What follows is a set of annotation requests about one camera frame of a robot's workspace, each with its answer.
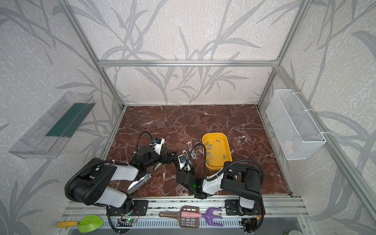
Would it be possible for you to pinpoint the clear plastic wall bin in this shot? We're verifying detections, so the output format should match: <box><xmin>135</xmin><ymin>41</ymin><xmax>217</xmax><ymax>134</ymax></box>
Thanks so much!
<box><xmin>9</xmin><ymin>92</ymin><xmax>96</xmax><ymax>160</ymax></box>

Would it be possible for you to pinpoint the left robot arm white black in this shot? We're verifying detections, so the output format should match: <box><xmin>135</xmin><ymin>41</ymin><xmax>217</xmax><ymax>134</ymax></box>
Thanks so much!
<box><xmin>65</xmin><ymin>146</ymin><xmax>177</xmax><ymax>212</ymax></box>

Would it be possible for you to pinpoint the green yellow scoop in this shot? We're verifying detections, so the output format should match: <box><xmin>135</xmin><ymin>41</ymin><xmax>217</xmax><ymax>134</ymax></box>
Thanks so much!
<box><xmin>56</xmin><ymin>215</ymin><xmax>104</xmax><ymax>233</ymax></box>

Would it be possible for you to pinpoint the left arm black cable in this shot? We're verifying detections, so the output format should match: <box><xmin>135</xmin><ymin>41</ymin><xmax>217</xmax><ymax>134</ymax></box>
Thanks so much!
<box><xmin>64</xmin><ymin>131</ymin><xmax>155</xmax><ymax>233</ymax></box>

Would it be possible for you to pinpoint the yellow plastic tray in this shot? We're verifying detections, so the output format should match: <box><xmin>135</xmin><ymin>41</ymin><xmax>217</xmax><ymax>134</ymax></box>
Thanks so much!
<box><xmin>202</xmin><ymin>133</ymin><xmax>233</xmax><ymax>171</ymax></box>

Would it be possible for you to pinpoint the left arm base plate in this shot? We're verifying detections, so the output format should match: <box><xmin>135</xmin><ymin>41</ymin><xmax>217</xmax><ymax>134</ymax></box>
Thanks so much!
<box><xmin>108</xmin><ymin>200</ymin><xmax>149</xmax><ymax>216</ymax></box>

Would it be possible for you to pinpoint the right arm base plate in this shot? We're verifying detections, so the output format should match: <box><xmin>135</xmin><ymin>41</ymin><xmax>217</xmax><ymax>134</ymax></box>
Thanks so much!
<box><xmin>225</xmin><ymin>197</ymin><xmax>265</xmax><ymax>216</ymax></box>

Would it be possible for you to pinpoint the pink mini stapler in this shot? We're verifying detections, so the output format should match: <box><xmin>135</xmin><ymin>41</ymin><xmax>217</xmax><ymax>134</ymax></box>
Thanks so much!
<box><xmin>187</xmin><ymin>142</ymin><xmax>194</xmax><ymax>154</ymax></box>

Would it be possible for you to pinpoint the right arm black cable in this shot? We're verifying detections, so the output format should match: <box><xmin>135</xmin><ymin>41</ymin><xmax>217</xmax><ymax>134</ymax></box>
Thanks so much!
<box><xmin>184</xmin><ymin>143</ymin><xmax>265</xmax><ymax>233</ymax></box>

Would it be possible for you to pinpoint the white wire mesh basket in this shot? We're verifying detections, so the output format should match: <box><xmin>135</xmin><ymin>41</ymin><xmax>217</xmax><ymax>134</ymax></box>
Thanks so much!
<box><xmin>266</xmin><ymin>89</ymin><xmax>327</xmax><ymax>161</ymax></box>

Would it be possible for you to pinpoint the pink handle tool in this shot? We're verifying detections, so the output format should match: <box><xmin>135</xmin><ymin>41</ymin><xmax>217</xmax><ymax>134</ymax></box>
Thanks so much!
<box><xmin>181</xmin><ymin>211</ymin><xmax>202</xmax><ymax>218</ymax></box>

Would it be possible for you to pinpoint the small circuit board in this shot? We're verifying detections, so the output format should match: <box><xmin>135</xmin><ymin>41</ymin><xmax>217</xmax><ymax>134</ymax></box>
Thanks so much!
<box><xmin>117</xmin><ymin>218</ymin><xmax>138</xmax><ymax>227</ymax></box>

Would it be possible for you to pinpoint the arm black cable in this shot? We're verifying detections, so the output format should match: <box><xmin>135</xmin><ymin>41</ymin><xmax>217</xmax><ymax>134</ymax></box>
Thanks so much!
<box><xmin>64</xmin><ymin>131</ymin><xmax>155</xmax><ymax>233</ymax></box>
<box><xmin>184</xmin><ymin>143</ymin><xmax>265</xmax><ymax>233</ymax></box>

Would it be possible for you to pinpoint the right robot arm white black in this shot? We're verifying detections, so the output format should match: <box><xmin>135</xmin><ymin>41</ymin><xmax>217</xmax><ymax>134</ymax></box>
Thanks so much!
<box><xmin>176</xmin><ymin>159</ymin><xmax>265</xmax><ymax>212</ymax></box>

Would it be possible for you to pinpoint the brown slotted spatula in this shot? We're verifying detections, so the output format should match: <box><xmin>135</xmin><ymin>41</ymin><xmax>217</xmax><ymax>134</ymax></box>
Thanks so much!
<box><xmin>159</xmin><ymin>206</ymin><xmax>201</xmax><ymax>228</ymax></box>

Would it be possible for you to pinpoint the purple plastic fork tool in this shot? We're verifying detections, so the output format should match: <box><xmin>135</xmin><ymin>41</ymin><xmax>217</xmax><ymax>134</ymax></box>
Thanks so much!
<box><xmin>201</xmin><ymin>207</ymin><xmax>223</xmax><ymax>227</ymax></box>

